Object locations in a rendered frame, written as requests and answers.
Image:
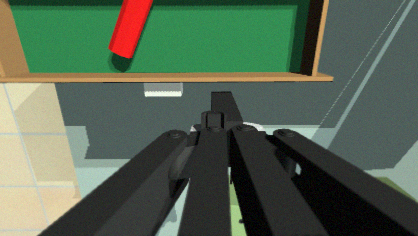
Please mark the brown wooden chest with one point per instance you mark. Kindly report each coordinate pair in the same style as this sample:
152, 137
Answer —
182, 41

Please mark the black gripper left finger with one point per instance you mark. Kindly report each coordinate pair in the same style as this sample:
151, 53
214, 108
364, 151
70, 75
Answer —
137, 198

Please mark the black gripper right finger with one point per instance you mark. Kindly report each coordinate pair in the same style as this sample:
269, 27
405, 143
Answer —
346, 200

